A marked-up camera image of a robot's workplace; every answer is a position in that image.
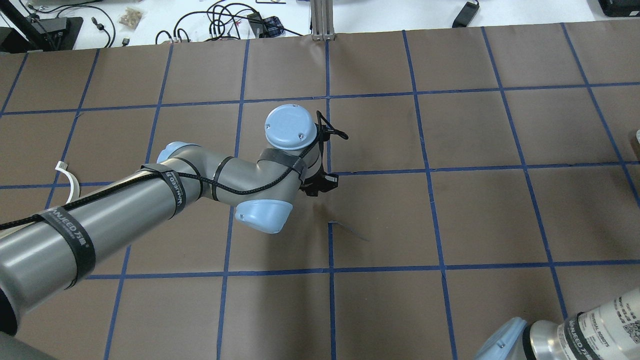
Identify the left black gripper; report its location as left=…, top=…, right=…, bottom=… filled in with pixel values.
left=299, top=167, right=339, bottom=198

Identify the black power adapter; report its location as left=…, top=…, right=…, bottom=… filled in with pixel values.
left=451, top=0, right=480, bottom=28

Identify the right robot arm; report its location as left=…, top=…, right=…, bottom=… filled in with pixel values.
left=473, top=288, right=640, bottom=360

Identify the white curved plastic bracket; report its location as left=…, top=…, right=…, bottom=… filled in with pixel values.
left=54, top=161, right=82, bottom=204

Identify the aluminium frame post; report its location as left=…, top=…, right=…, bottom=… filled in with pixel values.
left=309, top=0, right=336, bottom=42

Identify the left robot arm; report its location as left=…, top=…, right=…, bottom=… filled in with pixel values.
left=0, top=104, right=349, bottom=360

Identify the brown mat with blue grid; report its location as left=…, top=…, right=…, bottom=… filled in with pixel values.
left=1, top=20, right=639, bottom=360

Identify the black cable bundle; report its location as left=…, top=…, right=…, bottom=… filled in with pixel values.
left=155, top=0, right=301, bottom=45

